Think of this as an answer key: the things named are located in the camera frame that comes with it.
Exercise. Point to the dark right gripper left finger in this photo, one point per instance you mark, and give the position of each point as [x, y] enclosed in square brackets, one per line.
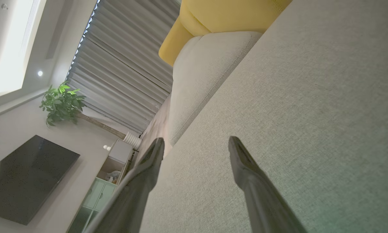
[132, 200]

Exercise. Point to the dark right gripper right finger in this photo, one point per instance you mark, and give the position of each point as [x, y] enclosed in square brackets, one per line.
[261, 200]

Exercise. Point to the crumpled plastic bag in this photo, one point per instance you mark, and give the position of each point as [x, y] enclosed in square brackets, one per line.
[113, 177]

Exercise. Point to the mint and grey cabinet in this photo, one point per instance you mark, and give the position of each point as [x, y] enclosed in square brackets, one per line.
[98, 194]

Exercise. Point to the small white figurine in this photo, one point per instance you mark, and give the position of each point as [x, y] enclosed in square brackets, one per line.
[106, 148]

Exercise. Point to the white ribbed plant pot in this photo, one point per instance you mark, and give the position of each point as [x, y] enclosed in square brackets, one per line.
[132, 140]

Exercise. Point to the black flat television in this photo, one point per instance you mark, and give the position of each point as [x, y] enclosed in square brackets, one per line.
[28, 181]

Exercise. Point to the green potted tree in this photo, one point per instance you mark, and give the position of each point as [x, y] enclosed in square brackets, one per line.
[61, 103]

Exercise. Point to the medium grey sofa seat cushion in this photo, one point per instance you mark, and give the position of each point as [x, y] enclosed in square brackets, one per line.
[206, 81]

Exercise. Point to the grey pleated curtain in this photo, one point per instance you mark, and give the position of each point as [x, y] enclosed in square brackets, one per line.
[122, 64]

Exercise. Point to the yellow sofa backrest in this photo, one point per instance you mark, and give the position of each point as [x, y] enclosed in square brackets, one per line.
[219, 16]

